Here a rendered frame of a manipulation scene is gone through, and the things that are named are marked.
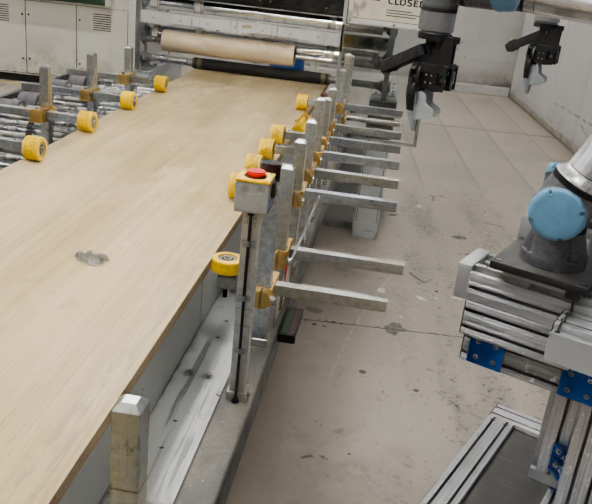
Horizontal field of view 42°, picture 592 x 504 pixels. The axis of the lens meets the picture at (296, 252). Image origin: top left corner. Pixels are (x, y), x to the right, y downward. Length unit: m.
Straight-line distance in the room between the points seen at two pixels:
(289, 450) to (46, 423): 1.58
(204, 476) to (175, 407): 0.37
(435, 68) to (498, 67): 9.44
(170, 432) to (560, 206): 0.97
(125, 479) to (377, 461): 1.93
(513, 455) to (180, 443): 1.26
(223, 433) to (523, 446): 1.31
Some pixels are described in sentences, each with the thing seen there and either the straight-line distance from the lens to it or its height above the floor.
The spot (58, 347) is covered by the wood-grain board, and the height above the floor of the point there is 0.90.
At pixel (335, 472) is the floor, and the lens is 2.74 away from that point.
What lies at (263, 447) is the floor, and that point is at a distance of 2.81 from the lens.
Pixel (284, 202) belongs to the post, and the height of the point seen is 1.01.
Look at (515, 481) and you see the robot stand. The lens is 2.54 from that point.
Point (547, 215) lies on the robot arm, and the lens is 1.65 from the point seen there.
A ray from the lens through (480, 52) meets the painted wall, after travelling 11.03.
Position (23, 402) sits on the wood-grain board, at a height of 0.90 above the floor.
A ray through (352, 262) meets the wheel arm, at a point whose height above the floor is 0.85.
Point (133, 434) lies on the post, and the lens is 0.93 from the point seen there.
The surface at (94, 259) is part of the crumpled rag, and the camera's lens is 1.90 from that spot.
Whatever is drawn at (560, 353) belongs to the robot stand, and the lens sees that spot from 1.75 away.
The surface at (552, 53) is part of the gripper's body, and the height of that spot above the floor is 1.44.
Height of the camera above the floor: 1.66
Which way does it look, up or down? 22 degrees down
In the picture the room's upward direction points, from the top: 6 degrees clockwise
